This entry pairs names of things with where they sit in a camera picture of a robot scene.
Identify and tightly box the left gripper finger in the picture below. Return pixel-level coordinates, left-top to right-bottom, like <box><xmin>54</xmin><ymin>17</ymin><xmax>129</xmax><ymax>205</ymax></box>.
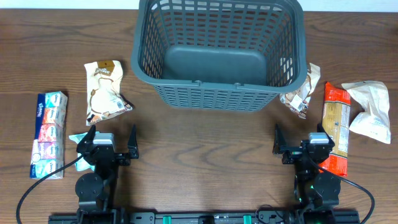
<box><xmin>127</xmin><ymin>124</ymin><xmax>139</xmax><ymax>154</ymax></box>
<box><xmin>77</xmin><ymin>125</ymin><xmax>96</xmax><ymax>148</ymax></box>

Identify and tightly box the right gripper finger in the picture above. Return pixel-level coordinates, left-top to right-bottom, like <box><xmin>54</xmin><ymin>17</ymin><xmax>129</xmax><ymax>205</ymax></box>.
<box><xmin>272</xmin><ymin>124</ymin><xmax>286</xmax><ymax>154</ymax></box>
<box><xmin>317</xmin><ymin>123</ymin><xmax>335</xmax><ymax>146</ymax></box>

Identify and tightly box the orange pasta package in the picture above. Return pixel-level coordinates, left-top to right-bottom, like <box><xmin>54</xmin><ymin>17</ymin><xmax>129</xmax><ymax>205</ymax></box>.
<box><xmin>321</xmin><ymin>82</ymin><xmax>351</xmax><ymax>177</ymax></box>

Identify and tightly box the brown-white snack bag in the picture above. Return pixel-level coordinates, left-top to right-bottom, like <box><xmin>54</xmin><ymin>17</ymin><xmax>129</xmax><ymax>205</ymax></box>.
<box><xmin>84</xmin><ymin>60</ymin><xmax>133</xmax><ymax>126</ymax></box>
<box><xmin>279</xmin><ymin>63</ymin><xmax>321</xmax><ymax>119</ymax></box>

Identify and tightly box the Kleenex tissue multipack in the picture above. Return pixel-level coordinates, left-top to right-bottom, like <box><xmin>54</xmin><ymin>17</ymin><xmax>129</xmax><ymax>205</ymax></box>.
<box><xmin>29</xmin><ymin>91</ymin><xmax>68</xmax><ymax>179</ymax></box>

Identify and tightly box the teal wet wipes pack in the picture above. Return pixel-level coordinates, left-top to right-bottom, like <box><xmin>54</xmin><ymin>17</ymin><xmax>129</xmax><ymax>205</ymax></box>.
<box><xmin>69</xmin><ymin>133</ymin><xmax>95</xmax><ymax>172</ymax></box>

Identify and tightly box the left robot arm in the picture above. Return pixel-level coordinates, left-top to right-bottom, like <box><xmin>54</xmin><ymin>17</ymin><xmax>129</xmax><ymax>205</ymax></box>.
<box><xmin>75</xmin><ymin>125</ymin><xmax>139</xmax><ymax>224</ymax></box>

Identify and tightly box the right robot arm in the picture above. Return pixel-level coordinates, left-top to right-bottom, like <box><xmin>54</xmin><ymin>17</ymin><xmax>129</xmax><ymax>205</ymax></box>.
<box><xmin>272</xmin><ymin>124</ymin><xmax>341</xmax><ymax>223</ymax></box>

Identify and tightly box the grey plastic basket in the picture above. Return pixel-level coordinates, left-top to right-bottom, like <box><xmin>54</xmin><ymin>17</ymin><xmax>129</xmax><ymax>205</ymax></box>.
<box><xmin>131</xmin><ymin>0</ymin><xmax>307</xmax><ymax>111</ymax></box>

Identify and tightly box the right black cable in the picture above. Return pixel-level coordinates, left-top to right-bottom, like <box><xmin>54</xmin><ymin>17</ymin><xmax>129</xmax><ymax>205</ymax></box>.
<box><xmin>306</xmin><ymin>149</ymin><xmax>376</xmax><ymax>224</ymax></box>

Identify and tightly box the black cable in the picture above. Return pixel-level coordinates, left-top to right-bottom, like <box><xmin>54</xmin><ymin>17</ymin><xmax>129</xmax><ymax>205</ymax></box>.
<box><xmin>306</xmin><ymin>149</ymin><xmax>376</xmax><ymax>224</ymax></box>
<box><xmin>16</xmin><ymin>154</ymin><xmax>85</xmax><ymax>224</ymax></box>

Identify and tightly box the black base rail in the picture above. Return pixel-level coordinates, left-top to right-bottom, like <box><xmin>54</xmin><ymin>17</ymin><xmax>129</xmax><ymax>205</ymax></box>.
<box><xmin>48</xmin><ymin>210</ymin><xmax>361</xmax><ymax>224</ymax></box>

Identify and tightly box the left black cable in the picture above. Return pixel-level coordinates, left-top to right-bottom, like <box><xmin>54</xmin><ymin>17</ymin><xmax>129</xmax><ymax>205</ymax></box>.
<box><xmin>16</xmin><ymin>154</ymin><xmax>85</xmax><ymax>224</ymax></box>

